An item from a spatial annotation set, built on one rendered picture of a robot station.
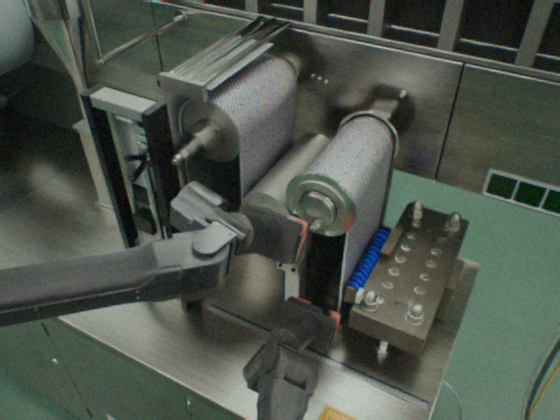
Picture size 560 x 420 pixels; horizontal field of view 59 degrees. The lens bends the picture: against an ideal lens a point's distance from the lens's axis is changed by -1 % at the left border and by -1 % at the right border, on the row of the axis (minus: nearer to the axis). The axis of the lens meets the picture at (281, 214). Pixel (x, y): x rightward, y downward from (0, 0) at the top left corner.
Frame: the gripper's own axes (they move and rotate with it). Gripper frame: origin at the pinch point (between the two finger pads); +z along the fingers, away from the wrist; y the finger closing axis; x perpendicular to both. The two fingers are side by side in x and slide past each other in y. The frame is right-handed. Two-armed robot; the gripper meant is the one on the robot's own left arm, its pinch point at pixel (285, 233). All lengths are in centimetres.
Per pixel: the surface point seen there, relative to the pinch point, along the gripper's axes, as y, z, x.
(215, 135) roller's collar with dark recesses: -21.9, 6.6, 12.8
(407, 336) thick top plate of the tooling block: 22.5, 25.7, -14.8
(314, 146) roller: -10.1, 30.4, 17.5
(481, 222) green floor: 31, 221, 16
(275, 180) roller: -12.0, 18.4, 7.7
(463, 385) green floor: 43, 140, -52
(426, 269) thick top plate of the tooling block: 21.1, 39.4, -1.9
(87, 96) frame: -41.1, -7.9, 12.6
